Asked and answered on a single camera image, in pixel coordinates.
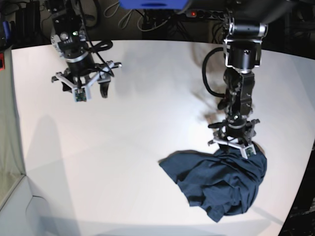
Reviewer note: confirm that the black power strip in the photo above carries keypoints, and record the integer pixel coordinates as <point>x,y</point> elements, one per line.
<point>204,14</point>

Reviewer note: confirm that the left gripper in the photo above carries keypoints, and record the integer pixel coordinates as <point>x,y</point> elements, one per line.
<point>238,136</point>

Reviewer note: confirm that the blue plastic box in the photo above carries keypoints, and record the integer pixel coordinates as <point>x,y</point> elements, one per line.
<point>153,4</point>

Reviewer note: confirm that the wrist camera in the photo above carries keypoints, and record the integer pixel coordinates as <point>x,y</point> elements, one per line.
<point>248,151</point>
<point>82,94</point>

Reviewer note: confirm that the red box at left edge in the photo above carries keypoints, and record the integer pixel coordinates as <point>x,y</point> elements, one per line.
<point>2,62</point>

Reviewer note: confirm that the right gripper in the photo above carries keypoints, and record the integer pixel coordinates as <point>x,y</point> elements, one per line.
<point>98,73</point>

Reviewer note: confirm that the dark blue t-shirt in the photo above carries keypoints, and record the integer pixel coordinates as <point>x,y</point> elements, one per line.
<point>222,184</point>

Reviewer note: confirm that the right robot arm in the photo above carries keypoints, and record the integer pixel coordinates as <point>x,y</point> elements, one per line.
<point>70,39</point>

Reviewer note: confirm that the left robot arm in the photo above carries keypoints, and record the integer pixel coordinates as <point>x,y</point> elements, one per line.
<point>249,26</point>

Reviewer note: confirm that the blue handled tool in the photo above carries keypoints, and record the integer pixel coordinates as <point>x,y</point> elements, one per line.
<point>7,30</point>

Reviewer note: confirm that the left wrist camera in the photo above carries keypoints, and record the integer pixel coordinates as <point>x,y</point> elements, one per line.
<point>248,151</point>

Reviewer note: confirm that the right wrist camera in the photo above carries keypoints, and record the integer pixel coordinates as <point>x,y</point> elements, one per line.
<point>82,94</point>

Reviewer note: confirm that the white bin at left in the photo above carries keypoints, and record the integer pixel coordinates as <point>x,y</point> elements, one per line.
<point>18,209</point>

